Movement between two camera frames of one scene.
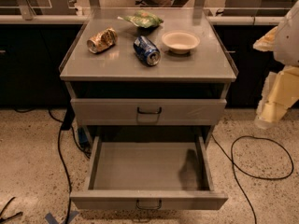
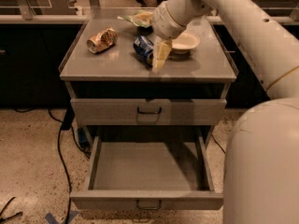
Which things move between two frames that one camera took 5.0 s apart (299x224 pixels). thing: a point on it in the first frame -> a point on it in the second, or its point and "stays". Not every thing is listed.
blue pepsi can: (147, 50) stays
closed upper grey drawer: (166, 112) stays
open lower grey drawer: (132, 172) stays
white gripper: (288, 41) -> (161, 23)
